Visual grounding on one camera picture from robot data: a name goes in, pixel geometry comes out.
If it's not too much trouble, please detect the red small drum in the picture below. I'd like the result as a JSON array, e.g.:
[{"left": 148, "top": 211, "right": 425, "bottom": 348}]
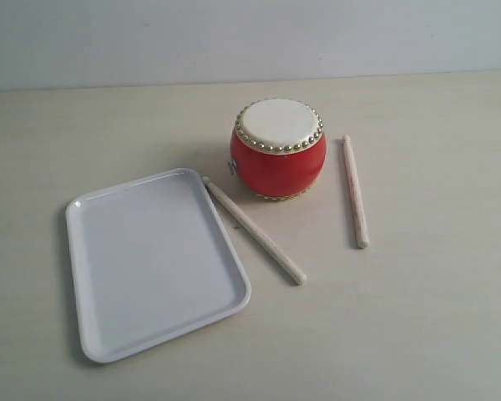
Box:
[{"left": 230, "top": 98, "right": 326, "bottom": 200}]

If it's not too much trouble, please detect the white rectangular plastic tray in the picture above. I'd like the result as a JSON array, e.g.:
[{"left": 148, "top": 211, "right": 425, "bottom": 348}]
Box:
[{"left": 65, "top": 168, "right": 251, "bottom": 363}]

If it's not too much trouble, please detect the wooden drumstick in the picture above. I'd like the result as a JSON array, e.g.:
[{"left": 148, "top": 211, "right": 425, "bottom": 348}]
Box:
[
  {"left": 342, "top": 135, "right": 370, "bottom": 249},
  {"left": 202, "top": 176, "right": 307, "bottom": 286}
]

